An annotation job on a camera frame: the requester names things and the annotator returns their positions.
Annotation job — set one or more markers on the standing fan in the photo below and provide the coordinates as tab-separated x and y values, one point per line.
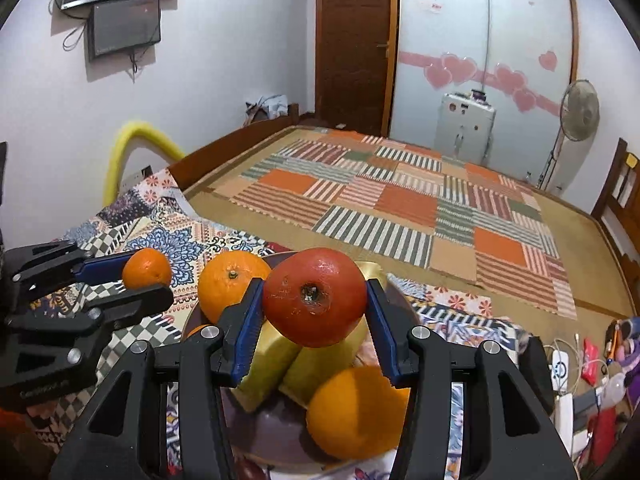
580	110

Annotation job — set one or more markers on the patterned printed blanket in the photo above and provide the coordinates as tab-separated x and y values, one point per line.
175	240

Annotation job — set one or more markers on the woven straw mat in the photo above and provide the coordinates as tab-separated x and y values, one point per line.
590	260

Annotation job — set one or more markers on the purple plate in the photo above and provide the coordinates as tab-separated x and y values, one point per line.
270	440

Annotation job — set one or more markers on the wooden bed frame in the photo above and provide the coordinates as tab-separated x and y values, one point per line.
225	157

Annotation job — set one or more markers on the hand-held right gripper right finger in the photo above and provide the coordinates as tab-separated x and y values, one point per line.
380	325

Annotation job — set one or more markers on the large orange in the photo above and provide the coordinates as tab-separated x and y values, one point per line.
350	415

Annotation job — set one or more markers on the yellow foam tube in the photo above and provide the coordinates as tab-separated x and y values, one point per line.
125	142

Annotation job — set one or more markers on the red apple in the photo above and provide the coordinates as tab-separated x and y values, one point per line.
320	285

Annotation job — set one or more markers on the white boxy appliance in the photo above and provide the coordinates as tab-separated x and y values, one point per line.
462	127

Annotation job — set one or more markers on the striped patchwork mat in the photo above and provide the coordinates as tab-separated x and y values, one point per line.
400	200

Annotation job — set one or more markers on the brown wooden door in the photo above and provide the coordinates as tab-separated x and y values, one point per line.
352	35

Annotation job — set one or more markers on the dark red grape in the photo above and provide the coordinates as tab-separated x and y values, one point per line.
252	472

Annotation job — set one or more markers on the white charger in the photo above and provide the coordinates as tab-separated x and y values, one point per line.
560	365

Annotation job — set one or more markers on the small wall-mounted monitor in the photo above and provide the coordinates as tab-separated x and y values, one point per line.
125	27

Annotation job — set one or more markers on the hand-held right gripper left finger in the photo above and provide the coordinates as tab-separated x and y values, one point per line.
247	330

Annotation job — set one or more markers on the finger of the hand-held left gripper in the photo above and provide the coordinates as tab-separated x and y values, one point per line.
145	300
105	266

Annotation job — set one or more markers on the pile of clothes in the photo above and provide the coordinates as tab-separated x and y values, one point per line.
267	107

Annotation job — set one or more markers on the doll in purple dress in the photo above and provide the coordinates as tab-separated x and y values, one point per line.
630	355

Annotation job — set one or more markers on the wooden wardrobe with sliding doors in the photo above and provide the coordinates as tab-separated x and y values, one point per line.
475	20

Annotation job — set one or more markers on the medium orange with stem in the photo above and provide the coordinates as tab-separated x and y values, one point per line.
225	285

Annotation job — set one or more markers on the small tangerine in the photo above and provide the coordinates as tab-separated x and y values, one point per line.
147	270
196	333

